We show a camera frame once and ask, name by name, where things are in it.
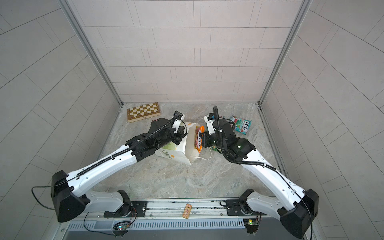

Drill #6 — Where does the orange fruit candy bag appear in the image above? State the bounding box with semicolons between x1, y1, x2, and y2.
194;126;205;153

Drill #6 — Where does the white paper bag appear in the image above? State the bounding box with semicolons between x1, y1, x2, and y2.
155;122;211;165

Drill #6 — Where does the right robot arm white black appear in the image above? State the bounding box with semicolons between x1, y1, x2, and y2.
200;118;319;239

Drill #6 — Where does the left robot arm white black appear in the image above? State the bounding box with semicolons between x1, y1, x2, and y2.
51;116;188;223

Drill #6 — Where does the wooden chessboard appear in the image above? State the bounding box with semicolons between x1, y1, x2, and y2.
127;103;161;123

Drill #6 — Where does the right controller board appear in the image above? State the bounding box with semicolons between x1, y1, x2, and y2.
243;218;260;235

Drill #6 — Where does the left controller board with LED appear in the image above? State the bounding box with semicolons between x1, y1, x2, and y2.
112;221;132;237

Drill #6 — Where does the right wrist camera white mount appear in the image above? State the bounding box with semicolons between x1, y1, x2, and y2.
204;113;215;135

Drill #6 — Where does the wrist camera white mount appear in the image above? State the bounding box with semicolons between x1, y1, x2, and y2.
172;111;185;134
204;113;215;135

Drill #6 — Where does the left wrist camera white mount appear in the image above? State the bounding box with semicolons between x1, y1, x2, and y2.
172;111;185;134

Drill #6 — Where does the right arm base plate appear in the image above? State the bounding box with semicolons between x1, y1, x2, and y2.
220;199;265;216

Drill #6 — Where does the aluminium front rail frame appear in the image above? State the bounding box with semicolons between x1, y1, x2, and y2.
58;196;311;222

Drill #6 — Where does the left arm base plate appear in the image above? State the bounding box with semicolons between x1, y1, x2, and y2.
104;201;148;218

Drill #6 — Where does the black cable left base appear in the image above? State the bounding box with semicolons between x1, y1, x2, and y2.
83;211;116;237

